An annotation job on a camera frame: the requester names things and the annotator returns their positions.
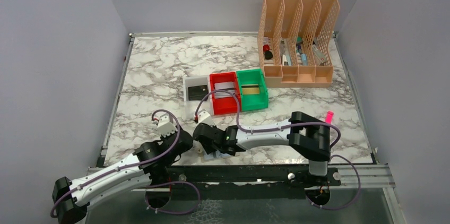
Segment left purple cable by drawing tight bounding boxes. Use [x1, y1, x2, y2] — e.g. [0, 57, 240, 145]
[49, 109, 201, 219]

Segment red plastic bin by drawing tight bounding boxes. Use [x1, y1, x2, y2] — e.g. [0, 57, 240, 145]
[210, 72, 241, 115]

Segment gold credit card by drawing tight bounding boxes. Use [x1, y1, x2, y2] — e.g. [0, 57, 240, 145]
[241, 84, 260, 95]

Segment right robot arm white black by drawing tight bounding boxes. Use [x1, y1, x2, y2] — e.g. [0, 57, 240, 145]
[193, 111, 331, 177]

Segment pink highlighter marker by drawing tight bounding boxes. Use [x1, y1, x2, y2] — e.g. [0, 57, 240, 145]
[325, 111, 334, 124]

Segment white plastic bin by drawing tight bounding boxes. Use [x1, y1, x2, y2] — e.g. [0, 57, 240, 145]
[183, 75, 211, 119]

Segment silver credit card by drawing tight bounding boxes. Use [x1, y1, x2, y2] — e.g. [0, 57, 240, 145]
[214, 82, 235, 93]

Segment green plastic bin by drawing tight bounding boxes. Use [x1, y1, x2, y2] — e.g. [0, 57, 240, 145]
[236, 68, 269, 111]

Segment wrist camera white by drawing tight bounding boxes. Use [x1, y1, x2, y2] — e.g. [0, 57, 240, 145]
[153, 114, 178, 138]
[195, 109, 216, 127]

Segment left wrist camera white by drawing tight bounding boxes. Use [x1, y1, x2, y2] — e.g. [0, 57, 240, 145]
[153, 114, 178, 138]

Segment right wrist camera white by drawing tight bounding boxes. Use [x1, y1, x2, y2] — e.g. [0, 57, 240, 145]
[195, 109, 216, 127]

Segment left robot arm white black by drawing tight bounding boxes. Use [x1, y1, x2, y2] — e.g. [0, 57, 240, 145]
[50, 130, 193, 223]

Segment red black item in organizer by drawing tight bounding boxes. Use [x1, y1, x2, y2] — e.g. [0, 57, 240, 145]
[263, 44, 273, 60]

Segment black credit card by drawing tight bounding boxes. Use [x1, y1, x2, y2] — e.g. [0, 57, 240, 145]
[187, 84, 209, 101]

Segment orange mesh file organizer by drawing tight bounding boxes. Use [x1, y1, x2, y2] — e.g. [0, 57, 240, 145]
[257, 0, 340, 88]

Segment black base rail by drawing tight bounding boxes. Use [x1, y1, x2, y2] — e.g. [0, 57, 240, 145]
[143, 164, 341, 201]

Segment stationery items in organizer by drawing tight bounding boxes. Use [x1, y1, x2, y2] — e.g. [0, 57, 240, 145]
[280, 37, 327, 66]

